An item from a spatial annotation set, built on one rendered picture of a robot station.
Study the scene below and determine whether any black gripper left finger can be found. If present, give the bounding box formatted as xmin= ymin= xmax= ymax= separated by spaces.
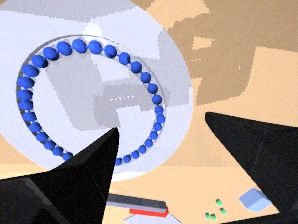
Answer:
xmin=0 ymin=127 xmax=120 ymax=224

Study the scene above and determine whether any blue bead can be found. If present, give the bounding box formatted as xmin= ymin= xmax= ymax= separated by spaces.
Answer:
xmin=72 ymin=39 xmax=87 ymax=54
xmin=119 ymin=52 xmax=131 ymax=65
xmin=149 ymin=131 xmax=158 ymax=140
xmin=115 ymin=157 xmax=122 ymax=166
xmin=104 ymin=45 xmax=117 ymax=59
xmin=145 ymin=139 xmax=153 ymax=147
xmin=156 ymin=115 xmax=165 ymax=123
xmin=17 ymin=76 xmax=35 ymax=88
xmin=123 ymin=154 xmax=131 ymax=163
xmin=17 ymin=89 xmax=33 ymax=100
xmin=19 ymin=100 xmax=34 ymax=110
xmin=36 ymin=132 xmax=49 ymax=142
xmin=57 ymin=41 xmax=72 ymax=56
xmin=44 ymin=140 xmax=56 ymax=150
xmin=152 ymin=95 xmax=162 ymax=105
xmin=131 ymin=61 xmax=142 ymax=74
xmin=154 ymin=106 xmax=164 ymax=115
xmin=148 ymin=83 xmax=158 ymax=94
xmin=63 ymin=152 xmax=73 ymax=161
xmin=52 ymin=146 xmax=64 ymax=156
xmin=29 ymin=122 xmax=42 ymax=132
xmin=22 ymin=64 xmax=39 ymax=77
xmin=43 ymin=47 xmax=59 ymax=61
xmin=138 ymin=145 xmax=147 ymax=154
xmin=131 ymin=150 xmax=139 ymax=159
xmin=153 ymin=122 xmax=162 ymax=131
xmin=141 ymin=72 xmax=151 ymax=83
xmin=88 ymin=40 xmax=102 ymax=55
xmin=31 ymin=55 xmax=48 ymax=68
xmin=23 ymin=112 xmax=37 ymax=122

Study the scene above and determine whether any light blue cube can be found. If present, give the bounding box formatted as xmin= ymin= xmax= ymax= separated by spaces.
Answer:
xmin=239 ymin=188 xmax=272 ymax=213

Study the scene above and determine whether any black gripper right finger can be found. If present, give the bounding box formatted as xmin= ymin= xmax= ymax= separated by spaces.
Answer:
xmin=205 ymin=112 xmax=298 ymax=213

